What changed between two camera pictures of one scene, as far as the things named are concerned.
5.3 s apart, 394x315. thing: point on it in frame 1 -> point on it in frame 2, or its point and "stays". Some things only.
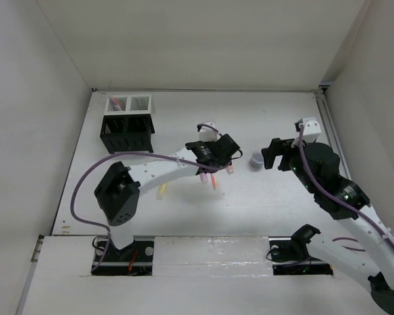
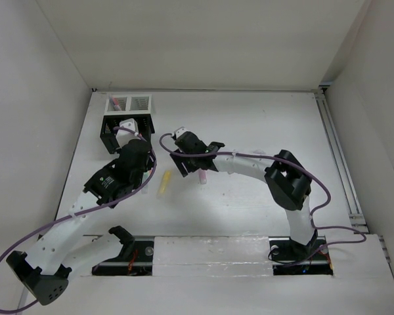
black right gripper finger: (276, 148) -> (177, 160)
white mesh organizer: (128, 104) stays
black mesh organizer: (125, 133) stays
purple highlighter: (204, 178) stays
